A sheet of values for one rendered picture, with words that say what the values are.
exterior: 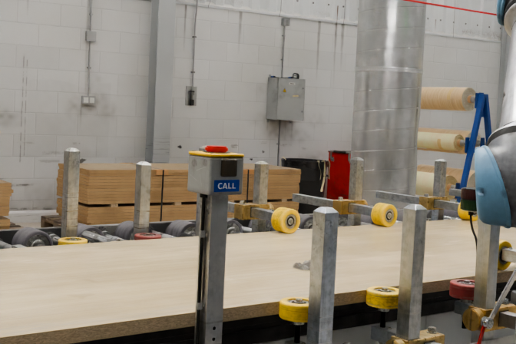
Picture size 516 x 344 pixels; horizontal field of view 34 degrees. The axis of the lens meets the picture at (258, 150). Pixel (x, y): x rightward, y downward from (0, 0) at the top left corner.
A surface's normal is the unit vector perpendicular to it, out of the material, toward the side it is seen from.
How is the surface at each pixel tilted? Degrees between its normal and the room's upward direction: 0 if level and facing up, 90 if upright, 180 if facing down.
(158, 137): 90
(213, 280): 90
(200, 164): 90
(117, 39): 90
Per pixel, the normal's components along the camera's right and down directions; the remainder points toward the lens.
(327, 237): 0.60, 0.07
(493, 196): -0.39, 0.26
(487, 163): -0.29, -0.55
